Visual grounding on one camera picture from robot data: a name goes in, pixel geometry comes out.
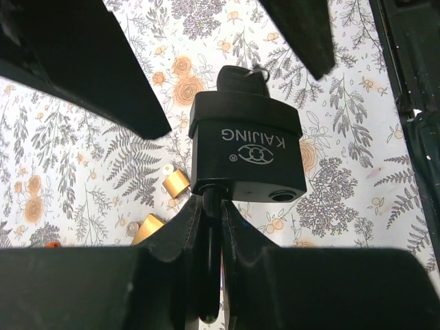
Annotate large brass padlock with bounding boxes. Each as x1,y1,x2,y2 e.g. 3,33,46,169
126,213,165,245

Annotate small brass padlock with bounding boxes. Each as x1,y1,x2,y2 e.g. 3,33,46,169
162,164,190,199

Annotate orange and black padlock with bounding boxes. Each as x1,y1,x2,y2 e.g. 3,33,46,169
45,241,61,248

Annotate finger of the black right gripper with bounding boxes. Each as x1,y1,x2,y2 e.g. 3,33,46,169
1,1,171,140

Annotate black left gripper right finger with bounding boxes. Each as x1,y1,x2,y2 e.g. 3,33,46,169
222,201,439,329

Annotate black Kaijing padlock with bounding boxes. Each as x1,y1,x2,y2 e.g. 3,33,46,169
188,91,307,329

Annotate floral patterned table mat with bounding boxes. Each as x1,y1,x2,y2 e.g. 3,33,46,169
1,1,439,297

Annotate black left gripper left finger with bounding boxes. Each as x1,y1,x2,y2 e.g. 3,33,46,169
1,196,201,329

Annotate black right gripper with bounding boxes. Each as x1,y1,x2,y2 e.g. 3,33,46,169
257,0,440,221

